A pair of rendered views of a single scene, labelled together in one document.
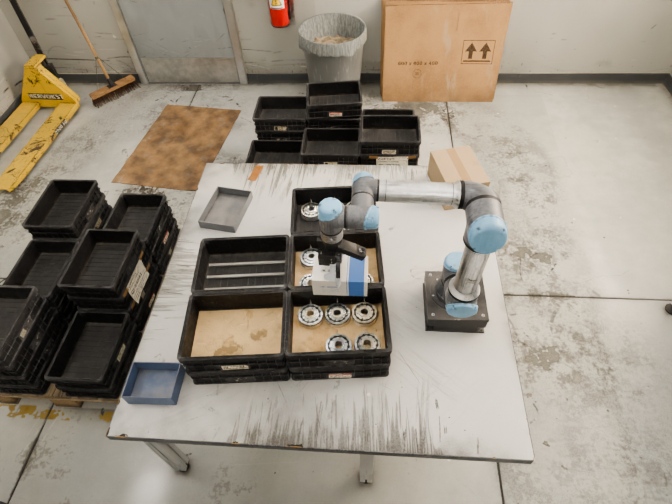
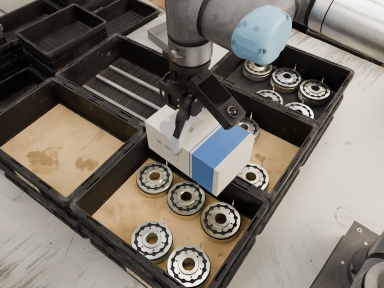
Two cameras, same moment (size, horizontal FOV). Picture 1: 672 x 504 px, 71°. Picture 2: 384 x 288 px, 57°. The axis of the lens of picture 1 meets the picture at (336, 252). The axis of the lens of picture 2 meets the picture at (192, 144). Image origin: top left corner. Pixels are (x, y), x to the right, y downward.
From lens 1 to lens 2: 1.06 m
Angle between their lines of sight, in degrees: 21
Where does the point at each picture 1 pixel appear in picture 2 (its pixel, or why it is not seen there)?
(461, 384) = not seen: outside the picture
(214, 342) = (40, 142)
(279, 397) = (61, 251)
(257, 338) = (81, 166)
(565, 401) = not seen: outside the picture
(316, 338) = (139, 211)
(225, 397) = (16, 210)
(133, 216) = (127, 19)
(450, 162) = not seen: outside the picture
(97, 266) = (62, 38)
